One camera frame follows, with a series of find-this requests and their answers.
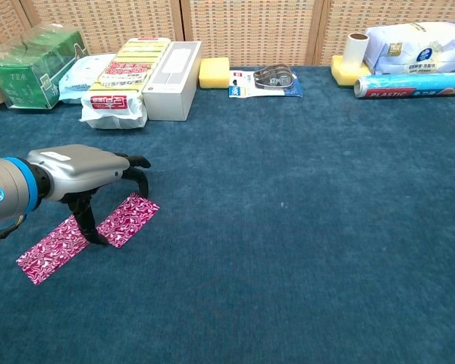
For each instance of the light blue wet wipes pack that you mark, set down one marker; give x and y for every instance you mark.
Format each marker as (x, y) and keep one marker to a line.
(81, 76)

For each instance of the clear box green tea bags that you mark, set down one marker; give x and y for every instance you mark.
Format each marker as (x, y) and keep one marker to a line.
(30, 76)

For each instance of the white power strip box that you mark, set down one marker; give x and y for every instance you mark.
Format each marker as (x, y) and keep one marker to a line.
(170, 87)

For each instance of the yellow sponge multipack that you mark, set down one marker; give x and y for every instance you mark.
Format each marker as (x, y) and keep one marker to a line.
(125, 76)

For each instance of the woven bamboo folding screen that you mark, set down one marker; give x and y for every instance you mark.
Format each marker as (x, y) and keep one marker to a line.
(250, 30)

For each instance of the white paper roll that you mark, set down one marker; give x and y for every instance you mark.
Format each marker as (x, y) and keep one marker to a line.
(354, 51)

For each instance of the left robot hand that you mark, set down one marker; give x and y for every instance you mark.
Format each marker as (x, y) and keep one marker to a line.
(79, 168)

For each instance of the white blue tissue bag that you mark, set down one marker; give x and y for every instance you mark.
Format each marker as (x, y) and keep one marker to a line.
(421, 49)

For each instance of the yellow sponge with paper cup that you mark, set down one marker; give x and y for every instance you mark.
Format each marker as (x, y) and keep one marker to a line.
(345, 76)

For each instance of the teal felt table mat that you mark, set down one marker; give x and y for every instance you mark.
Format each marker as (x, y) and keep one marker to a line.
(250, 227)

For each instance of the correction tape blister pack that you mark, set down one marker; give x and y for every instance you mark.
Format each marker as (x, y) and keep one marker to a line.
(273, 81)

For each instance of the blue plastic wrap roll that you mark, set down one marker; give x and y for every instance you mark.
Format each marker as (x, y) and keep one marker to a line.
(409, 85)

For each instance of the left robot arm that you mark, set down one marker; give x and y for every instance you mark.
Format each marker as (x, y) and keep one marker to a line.
(4, 189)

